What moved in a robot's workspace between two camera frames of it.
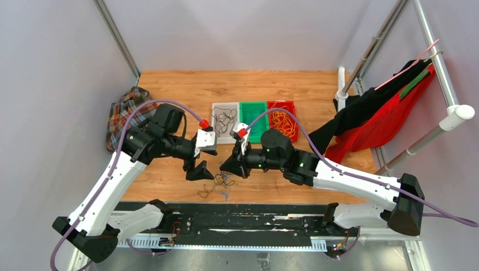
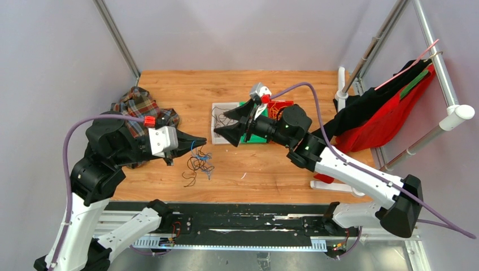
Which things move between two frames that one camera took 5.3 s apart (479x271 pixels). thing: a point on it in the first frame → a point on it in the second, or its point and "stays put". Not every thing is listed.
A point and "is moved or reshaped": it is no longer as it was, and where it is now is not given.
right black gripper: x=234 y=165 → x=233 y=132
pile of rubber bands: x=223 y=117 stays put
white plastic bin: x=223 y=116 stays put
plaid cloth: x=121 y=111 stays put
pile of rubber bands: x=218 y=180 is moved or reshaped
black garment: x=353 y=107 stays put
